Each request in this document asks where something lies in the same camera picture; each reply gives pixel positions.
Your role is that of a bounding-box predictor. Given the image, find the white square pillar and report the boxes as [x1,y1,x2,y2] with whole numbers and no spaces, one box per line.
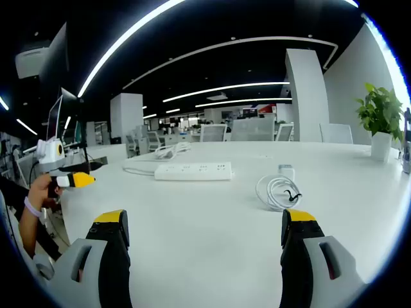
[284,48,330,142]
[110,92,144,135]

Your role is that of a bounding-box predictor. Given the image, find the linear ceiling light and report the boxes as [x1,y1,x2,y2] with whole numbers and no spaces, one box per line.
[162,81,290,103]
[195,98,293,108]

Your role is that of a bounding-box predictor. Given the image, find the long curved ceiling light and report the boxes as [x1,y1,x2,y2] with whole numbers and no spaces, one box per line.
[76,0,187,99]

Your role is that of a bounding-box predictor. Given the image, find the person's left hand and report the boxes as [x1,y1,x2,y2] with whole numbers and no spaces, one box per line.
[27,175,65,211]

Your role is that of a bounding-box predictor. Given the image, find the white desk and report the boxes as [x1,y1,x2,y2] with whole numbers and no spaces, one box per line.
[59,141,411,308]

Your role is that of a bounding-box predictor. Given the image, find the white plant pot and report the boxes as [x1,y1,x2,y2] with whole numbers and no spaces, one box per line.
[371,130,393,162]

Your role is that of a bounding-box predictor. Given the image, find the white charger cable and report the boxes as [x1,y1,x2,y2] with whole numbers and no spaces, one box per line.
[256,174,304,212]

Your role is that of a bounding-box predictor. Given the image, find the dark stand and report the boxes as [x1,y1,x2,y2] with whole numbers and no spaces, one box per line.
[398,107,411,176]

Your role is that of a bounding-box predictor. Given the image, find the pale purple wristband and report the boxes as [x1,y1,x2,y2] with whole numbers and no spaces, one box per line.
[24,196,42,219]

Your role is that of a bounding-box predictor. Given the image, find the silver computer monitor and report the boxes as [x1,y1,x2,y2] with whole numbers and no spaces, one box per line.
[46,94,65,142]

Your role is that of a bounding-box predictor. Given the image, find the white charger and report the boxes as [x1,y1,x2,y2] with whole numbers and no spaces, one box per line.
[277,164,295,179]

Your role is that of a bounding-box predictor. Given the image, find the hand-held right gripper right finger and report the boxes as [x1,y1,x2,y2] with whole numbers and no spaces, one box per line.
[280,208,370,308]

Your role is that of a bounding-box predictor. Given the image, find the black computer monitor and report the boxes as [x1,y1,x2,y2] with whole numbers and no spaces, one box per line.
[60,87,85,129]

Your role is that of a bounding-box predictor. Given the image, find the white ceiling trim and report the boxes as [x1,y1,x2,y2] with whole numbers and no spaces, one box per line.
[123,36,338,90]

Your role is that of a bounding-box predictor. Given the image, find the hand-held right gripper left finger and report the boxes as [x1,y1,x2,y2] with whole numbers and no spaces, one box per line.
[51,209,133,308]

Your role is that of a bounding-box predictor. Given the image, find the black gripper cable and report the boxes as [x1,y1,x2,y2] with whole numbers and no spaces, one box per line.
[28,159,42,187]

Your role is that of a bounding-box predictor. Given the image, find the white office swivel chair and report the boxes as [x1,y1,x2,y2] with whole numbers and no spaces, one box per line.
[146,130,166,153]

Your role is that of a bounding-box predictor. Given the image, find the ceiling air conditioner unit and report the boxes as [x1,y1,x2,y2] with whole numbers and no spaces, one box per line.
[15,47,51,80]

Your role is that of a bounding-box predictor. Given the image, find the white mesh chair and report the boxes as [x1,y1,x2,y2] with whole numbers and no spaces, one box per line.
[199,124,228,142]
[275,123,295,142]
[319,123,354,144]
[231,119,275,142]

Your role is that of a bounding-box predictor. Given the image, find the green potted plant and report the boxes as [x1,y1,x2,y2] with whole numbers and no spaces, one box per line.
[354,82,405,142]

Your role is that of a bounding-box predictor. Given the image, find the white power strip cable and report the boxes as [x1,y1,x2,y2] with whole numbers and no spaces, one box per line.
[121,142,193,176]

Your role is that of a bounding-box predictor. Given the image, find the white power strip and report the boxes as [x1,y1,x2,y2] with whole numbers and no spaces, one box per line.
[153,161,235,181]

